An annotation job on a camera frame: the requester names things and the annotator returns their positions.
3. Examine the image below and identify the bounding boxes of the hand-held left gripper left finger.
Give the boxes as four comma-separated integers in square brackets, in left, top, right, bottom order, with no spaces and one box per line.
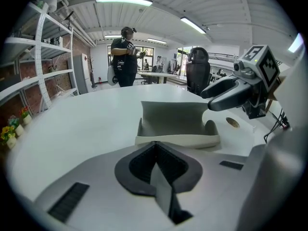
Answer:
[33,141,174,231]

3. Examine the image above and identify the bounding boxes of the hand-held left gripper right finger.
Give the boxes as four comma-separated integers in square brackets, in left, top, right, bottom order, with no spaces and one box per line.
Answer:
[155,141,250,231]

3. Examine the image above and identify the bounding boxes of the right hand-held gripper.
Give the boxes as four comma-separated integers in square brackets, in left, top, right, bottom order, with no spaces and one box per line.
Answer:
[200,44,281,120]

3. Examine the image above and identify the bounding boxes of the white glasses case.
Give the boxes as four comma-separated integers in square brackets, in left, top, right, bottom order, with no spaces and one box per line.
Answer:
[134,101,221,149]

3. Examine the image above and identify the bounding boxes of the black office chair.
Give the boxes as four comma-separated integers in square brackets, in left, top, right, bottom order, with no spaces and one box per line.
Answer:
[185,47,213,96]

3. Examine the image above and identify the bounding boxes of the white oval table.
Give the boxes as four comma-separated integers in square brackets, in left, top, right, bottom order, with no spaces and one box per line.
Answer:
[136,71,178,85]

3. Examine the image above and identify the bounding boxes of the pink flowers in white pot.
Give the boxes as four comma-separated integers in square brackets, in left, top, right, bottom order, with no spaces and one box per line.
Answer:
[8,115,25,137]

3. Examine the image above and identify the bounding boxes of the red flowers in white pot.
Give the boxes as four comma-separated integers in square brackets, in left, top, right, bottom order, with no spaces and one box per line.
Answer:
[19,105,33,126]

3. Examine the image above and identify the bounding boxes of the yellow flowers in white pot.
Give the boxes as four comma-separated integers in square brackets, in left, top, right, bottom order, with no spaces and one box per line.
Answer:
[0,126,18,150]

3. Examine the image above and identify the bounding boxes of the wooden coat stand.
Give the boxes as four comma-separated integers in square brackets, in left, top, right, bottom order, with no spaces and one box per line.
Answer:
[88,55,98,89]

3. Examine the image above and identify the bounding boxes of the grey metal cabinet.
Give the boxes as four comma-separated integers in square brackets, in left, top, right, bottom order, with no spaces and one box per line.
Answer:
[71,53,90,95]

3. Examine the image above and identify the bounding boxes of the white metal shelf rack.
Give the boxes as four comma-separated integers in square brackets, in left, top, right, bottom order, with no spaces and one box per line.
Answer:
[0,1,80,111]

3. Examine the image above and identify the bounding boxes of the black cable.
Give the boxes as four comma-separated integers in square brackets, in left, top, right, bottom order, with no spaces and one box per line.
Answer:
[263,108,291,143]

